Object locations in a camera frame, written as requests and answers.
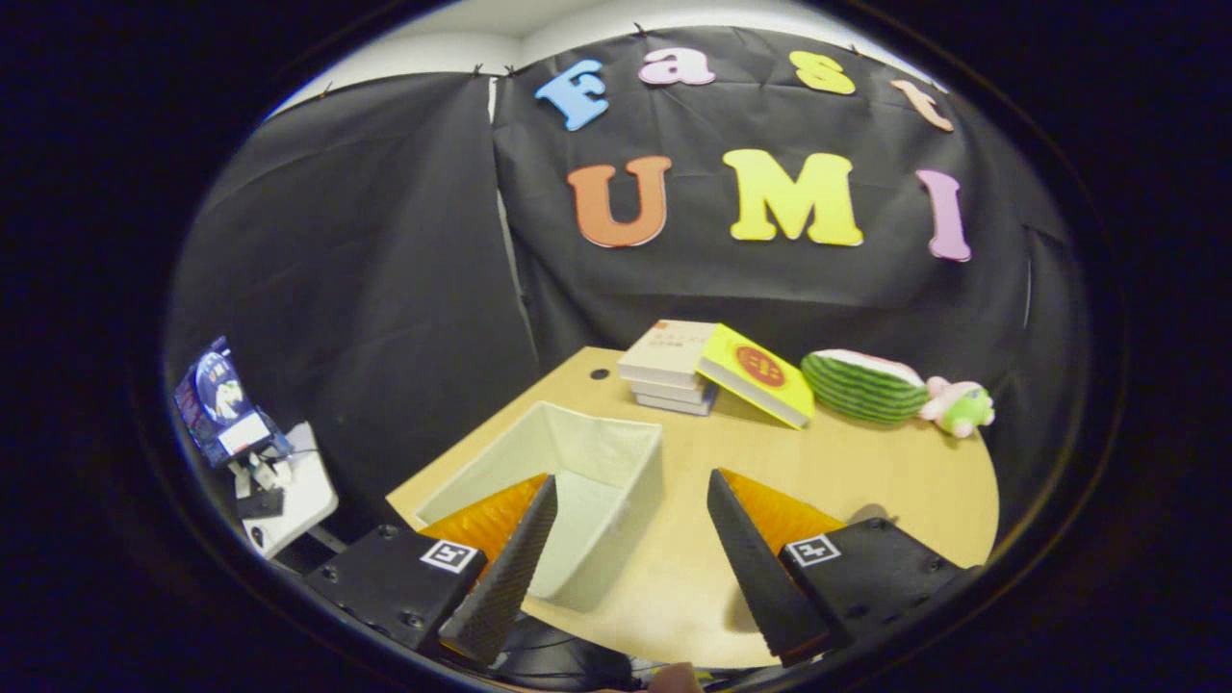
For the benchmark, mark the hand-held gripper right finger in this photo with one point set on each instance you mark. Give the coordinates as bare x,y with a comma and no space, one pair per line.
756,568

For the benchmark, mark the pink and green plush toy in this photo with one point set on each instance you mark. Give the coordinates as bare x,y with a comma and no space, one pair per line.
962,409

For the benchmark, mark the yellow book with red circle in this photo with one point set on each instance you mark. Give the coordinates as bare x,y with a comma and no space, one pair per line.
760,377

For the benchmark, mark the blue printed box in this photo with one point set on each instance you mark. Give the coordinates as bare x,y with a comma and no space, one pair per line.
221,404

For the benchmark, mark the beige book with orange print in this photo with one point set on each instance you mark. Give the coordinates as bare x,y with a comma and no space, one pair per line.
664,351

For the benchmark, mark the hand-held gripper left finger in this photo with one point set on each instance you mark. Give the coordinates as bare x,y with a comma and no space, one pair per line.
510,568

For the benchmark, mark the grey white book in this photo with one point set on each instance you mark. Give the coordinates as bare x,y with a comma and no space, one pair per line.
669,392
674,405

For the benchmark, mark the watermelon slice plush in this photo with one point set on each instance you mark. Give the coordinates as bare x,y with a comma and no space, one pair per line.
861,390

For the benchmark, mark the pale green fabric storage box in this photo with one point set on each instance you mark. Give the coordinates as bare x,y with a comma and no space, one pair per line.
606,491

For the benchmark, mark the black backdrop cloth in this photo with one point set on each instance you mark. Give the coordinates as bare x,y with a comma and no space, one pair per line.
385,241

